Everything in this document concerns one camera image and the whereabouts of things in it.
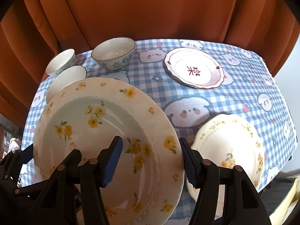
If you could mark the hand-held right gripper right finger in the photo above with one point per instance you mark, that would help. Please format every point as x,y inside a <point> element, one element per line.
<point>190,166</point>

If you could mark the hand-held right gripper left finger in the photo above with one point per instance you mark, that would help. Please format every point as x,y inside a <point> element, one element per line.
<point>113,161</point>

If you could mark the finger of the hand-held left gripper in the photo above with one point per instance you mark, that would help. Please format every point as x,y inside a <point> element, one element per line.
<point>26,154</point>

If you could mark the large yellow floral plate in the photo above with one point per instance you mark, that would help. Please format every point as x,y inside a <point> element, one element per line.
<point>93,133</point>

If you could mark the plain white bowl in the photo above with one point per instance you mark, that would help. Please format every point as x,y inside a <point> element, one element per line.
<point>63,82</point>

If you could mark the red-trimmed white plate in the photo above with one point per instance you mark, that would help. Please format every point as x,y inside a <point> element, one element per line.
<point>201,58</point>

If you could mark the pink and white cloth bundle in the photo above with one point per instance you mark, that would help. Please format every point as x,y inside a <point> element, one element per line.
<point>13,144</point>

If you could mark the scalloped yellow floral plate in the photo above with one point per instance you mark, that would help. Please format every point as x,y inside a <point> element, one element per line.
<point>225,140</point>

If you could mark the blue checked bear tablecloth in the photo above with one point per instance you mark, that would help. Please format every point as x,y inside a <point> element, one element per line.
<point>234,98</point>

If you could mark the small blue patterned bowl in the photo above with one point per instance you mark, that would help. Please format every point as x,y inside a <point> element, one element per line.
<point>61,61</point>

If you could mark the pale yellow object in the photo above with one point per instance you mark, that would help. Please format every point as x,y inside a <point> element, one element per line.
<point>294,196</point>

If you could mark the large blue floral bowl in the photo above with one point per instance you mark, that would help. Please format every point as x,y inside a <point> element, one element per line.
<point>112,51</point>

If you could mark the orange curtain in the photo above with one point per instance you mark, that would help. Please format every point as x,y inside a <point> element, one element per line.
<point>140,11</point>

